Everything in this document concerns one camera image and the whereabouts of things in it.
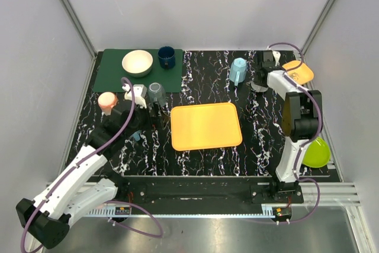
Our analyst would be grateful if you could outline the white footed mug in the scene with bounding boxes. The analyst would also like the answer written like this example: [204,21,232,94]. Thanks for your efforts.
[250,82,268,92]

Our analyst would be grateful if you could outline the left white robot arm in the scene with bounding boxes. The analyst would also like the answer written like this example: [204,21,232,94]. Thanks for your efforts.
[15,100,163,252]

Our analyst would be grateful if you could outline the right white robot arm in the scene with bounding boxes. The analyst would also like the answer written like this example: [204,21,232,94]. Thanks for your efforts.
[252,50,322,204]

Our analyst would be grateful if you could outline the beige mug blue inside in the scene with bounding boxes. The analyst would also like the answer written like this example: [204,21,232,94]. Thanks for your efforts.
[132,130,141,142]

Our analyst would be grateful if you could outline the clear glass mug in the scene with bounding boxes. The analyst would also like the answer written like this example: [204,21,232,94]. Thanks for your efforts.
[148,82,166,107]

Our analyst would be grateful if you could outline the pink mug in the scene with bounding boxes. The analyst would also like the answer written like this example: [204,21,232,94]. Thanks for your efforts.
[98,92,118,116]

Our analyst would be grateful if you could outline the dark blue mug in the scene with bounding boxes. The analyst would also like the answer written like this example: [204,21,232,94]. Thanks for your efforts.
[158,46,176,69]

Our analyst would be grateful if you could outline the orange square dish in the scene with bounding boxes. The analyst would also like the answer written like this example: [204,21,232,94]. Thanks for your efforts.
[282,60,314,85]

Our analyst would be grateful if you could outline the orange rectangular tray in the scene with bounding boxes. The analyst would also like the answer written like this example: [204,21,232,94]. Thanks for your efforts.
[171,103,242,151]

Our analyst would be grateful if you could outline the cream bowl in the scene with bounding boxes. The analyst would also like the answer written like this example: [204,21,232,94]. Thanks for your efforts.
[121,50,153,78]

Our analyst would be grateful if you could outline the dark green mat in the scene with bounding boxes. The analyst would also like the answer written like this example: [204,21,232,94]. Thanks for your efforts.
[92,49,184,93]

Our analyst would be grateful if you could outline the lime green plate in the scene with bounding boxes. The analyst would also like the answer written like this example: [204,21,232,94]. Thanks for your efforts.
[302,137,331,168]

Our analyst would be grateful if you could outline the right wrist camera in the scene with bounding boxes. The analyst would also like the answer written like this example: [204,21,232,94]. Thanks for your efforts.
[268,50,281,66]

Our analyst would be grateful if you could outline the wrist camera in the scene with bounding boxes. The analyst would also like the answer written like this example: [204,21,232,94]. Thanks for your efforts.
[268,50,281,66]
[122,84,147,108]

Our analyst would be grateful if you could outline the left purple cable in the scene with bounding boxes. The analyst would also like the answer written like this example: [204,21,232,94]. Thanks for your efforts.
[20,76,164,252]

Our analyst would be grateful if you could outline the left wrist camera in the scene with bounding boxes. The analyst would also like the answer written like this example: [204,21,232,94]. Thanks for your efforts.
[122,84,147,108]

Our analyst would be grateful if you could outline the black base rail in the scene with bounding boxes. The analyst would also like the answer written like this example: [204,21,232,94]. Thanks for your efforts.
[110,176,304,204]

